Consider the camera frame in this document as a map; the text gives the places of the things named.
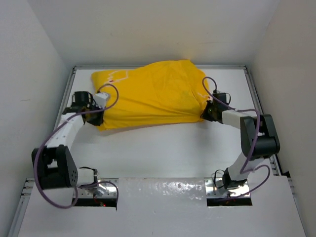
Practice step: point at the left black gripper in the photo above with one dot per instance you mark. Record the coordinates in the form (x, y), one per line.
(97, 121)

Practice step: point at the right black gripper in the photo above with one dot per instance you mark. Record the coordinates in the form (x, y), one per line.
(205, 115)

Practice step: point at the yellow pillowcase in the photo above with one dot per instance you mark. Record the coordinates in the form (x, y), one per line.
(164, 92)

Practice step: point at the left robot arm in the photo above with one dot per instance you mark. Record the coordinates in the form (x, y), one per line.
(56, 166)

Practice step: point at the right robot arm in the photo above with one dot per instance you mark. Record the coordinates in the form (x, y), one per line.
(258, 137)

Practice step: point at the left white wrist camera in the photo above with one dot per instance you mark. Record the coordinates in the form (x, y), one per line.
(101, 99)

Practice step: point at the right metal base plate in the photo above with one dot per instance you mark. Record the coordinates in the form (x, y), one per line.
(214, 190)

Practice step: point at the metal base plate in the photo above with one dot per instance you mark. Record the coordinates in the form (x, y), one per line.
(214, 190)
(100, 188)

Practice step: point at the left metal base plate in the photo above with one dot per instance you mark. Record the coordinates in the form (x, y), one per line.
(100, 188)

